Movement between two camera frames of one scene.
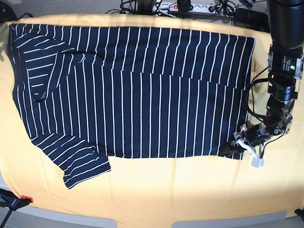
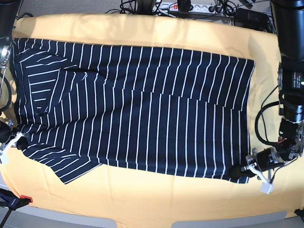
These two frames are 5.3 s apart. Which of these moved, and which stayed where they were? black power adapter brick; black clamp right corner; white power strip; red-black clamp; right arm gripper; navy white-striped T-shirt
Moved: right arm gripper; navy white-striped T-shirt
Stayed: red-black clamp; white power strip; black clamp right corner; black power adapter brick
